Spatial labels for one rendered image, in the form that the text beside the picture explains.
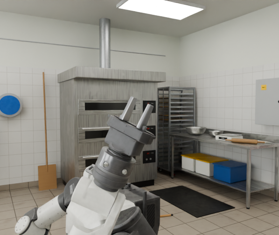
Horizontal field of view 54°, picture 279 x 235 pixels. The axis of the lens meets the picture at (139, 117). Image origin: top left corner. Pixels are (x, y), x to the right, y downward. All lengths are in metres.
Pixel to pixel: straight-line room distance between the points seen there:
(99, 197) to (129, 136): 0.16
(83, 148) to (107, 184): 3.69
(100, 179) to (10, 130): 4.52
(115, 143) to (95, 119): 3.71
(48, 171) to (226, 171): 2.98
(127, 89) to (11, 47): 2.08
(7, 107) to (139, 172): 2.45
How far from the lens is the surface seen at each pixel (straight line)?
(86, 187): 0.67
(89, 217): 0.95
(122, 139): 0.63
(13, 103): 4.96
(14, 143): 5.14
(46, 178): 5.04
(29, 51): 5.21
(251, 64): 5.02
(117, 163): 0.62
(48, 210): 1.29
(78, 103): 4.23
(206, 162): 4.82
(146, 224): 0.86
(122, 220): 0.84
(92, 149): 4.37
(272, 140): 4.66
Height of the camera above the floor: 1.45
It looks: 3 degrees down
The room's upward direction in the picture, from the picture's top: straight up
